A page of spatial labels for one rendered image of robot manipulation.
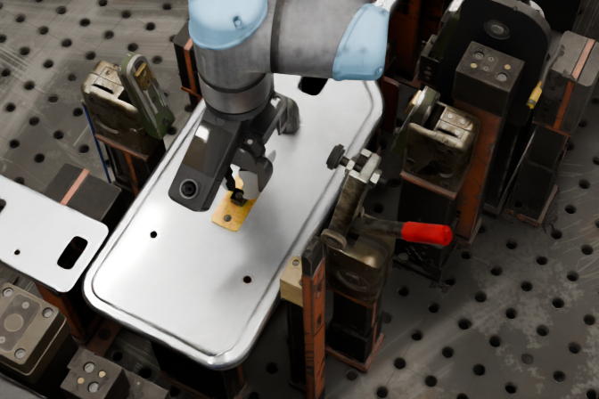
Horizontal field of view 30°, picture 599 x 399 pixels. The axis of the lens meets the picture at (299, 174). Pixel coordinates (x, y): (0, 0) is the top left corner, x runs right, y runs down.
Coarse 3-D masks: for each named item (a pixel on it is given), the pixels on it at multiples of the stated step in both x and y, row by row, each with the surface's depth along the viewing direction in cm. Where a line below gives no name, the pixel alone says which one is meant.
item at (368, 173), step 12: (336, 156) 115; (360, 156) 116; (372, 156) 115; (348, 168) 116; (360, 168) 116; (372, 168) 115; (348, 180) 115; (360, 180) 114; (372, 180) 115; (384, 180) 115; (348, 192) 118; (360, 192) 116; (348, 204) 120; (360, 204) 123; (336, 216) 124; (348, 216) 122; (336, 228) 126; (348, 228) 125
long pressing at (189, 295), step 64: (384, 0) 152; (192, 128) 143; (320, 128) 142; (320, 192) 138; (128, 256) 134; (192, 256) 134; (256, 256) 134; (128, 320) 130; (192, 320) 130; (256, 320) 129
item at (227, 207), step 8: (240, 184) 138; (232, 192) 138; (224, 200) 137; (232, 200) 137; (240, 200) 136; (248, 200) 137; (256, 200) 137; (216, 208) 137; (224, 208) 137; (232, 208) 137; (240, 208) 137; (248, 208) 137; (216, 216) 136; (224, 216) 136; (232, 216) 136; (240, 216) 136; (224, 224) 136; (232, 224) 136; (240, 224) 135
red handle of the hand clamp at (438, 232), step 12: (360, 228) 126; (372, 228) 125; (384, 228) 123; (396, 228) 123; (408, 228) 121; (420, 228) 120; (432, 228) 119; (444, 228) 119; (408, 240) 122; (420, 240) 120; (432, 240) 119; (444, 240) 119
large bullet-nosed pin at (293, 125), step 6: (288, 102) 139; (294, 102) 139; (276, 108) 139; (294, 108) 139; (282, 114) 139; (294, 114) 139; (282, 120) 140; (294, 120) 140; (276, 126) 142; (288, 126) 141; (294, 126) 141; (288, 132) 142
